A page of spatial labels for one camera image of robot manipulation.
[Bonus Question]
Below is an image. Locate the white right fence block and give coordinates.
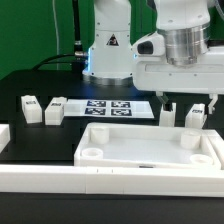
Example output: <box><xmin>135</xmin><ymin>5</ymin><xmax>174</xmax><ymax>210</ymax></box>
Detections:
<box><xmin>205</xmin><ymin>130</ymin><xmax>224</xmax><ymax>170</ymax></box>

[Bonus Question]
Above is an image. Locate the white fence block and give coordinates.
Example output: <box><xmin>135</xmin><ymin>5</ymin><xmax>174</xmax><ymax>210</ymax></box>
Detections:
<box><xmin>205</xmin><ymin>130</ymin><xmax>224</xmax><ymax>170</ymax></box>
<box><xmin>0</xmin><ymin>124</ymin><xmax>10</xmax><ymax>153</ymax></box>

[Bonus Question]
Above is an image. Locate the white marker sheet with tags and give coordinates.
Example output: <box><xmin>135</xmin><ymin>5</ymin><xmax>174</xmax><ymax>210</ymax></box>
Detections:
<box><xmin>64</xmin><ymin>99</ymin><xmax>154</xmax><ymax>119</ymax></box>

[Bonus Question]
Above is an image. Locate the white thin cable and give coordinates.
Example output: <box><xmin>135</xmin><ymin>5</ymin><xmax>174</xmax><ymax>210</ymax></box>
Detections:
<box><xmin>51</xmin><ymin>0</ymin><xmax>61</xmax><ymax>71</ymax></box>

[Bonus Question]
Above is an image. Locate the white front fence bar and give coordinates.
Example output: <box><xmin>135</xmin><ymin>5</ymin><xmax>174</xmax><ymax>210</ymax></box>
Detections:
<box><xmin>0</xmin><ymin>165</ymin><xmax>224</xmax><ymax>198</ymax></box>

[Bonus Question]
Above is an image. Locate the white left fence block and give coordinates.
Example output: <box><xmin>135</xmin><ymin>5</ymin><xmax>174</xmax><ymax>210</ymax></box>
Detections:
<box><xmin>0</xmin><ymin>124</ymin><xmax>10</xmax><ymax>153</ymax></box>

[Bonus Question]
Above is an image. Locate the black cable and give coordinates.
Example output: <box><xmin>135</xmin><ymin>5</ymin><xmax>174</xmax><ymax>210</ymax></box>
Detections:
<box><xmin>31</xmin><ymin>0</ymin><xmax>90</xmax><ymax>71</ymax></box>

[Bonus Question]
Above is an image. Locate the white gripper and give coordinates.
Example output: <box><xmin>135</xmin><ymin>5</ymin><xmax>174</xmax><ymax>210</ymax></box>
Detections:
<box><xmin>133</xmin><ymin>46</ymin><xmax>224</xmax><ymax>114</ymax></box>

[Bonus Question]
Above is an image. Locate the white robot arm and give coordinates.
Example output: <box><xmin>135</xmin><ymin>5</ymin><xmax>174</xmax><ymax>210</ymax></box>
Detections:
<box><xmin>83</xmin><ymin>0</ymin><xmax>224</xmax><ymax>102</ymax></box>

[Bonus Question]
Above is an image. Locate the white desk tabletop tray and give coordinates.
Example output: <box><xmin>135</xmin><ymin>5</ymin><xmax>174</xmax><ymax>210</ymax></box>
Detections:
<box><xmin>74</xmin><ymin>123</ymin><xmax>221</xmax><ymax>170</ymax></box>

